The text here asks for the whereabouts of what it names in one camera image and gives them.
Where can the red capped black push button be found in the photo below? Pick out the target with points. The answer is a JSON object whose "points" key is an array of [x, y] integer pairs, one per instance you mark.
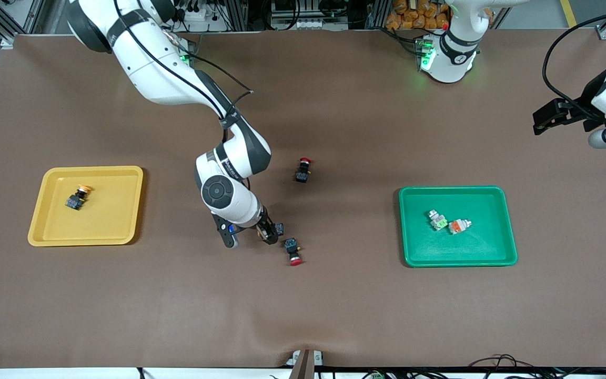
{"points": [[292, 247], [303, 175]]}

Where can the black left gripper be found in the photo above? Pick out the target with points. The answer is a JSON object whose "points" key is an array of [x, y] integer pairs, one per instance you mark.
{"points": [[576, 108]]}

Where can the yellow plastic tray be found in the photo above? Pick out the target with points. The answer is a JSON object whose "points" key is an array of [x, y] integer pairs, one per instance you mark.
{"points": [[108, 221]]}

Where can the orange white push button switch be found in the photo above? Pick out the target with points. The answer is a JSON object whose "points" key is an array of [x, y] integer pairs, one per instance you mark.
{"points": [[458, 227]]}

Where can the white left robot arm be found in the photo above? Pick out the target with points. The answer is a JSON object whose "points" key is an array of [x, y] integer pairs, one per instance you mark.
{"points": [[450, 63]]}

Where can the white power strip with plugs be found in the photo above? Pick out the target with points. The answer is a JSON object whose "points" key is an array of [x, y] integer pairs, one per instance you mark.
{"points": [[198, 15]]}

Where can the bag of orange objects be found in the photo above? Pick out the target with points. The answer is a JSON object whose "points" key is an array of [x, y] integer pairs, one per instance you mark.
{"points": [[413, 16]]}

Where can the long white power strip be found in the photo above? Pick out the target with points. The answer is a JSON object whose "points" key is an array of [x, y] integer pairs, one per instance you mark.
{"points": [[308, 24]]}

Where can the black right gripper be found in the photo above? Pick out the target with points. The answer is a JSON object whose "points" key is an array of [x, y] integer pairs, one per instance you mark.
{"points": [[266, 227]]}

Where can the metal table edge clamp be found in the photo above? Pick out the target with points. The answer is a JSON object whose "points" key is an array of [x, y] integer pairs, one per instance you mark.
{"points": [[305, 363]]}

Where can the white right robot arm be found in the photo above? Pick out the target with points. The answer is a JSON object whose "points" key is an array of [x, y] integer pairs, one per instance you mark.
{"points": [[229, 195]]}

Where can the green plastic tray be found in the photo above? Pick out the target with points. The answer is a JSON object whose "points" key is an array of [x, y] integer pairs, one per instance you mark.
{"points": [[455, 250]]}

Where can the green white push button switch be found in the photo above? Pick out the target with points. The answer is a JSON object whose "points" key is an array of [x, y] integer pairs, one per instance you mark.
{"points": [[438, 221]]}

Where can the green terminal connector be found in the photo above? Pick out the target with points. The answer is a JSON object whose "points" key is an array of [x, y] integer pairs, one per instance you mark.
{"points": [[375, 376]]}

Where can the brown table mat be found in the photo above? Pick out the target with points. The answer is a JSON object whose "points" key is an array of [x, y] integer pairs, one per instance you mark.
{"points": [[303, 305]]}

